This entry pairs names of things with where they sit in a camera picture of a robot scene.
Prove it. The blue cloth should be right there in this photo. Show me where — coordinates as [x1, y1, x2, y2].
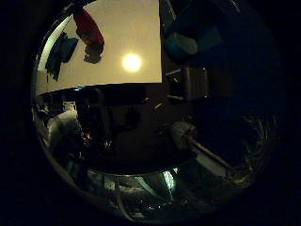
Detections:
[44, 32, 80, 82]

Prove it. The white wheel with rod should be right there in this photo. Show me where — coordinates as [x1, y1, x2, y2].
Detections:
[169, 121, 234, 177]

